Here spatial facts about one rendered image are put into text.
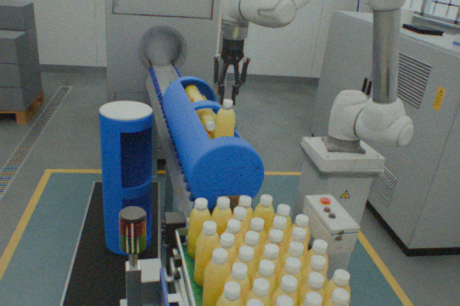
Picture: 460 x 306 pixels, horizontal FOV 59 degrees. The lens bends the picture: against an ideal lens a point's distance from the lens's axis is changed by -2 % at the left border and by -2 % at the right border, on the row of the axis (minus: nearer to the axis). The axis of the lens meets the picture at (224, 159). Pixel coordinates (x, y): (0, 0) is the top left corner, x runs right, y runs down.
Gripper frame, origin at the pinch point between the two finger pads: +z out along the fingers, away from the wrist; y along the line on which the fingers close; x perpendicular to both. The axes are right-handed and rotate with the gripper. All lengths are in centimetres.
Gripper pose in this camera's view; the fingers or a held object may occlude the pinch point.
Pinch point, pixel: (228, 95)
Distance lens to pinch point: 149.2
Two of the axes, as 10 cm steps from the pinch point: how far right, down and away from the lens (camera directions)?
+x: 2.4, 4.5, -8.6
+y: -9.7, 0.3, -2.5
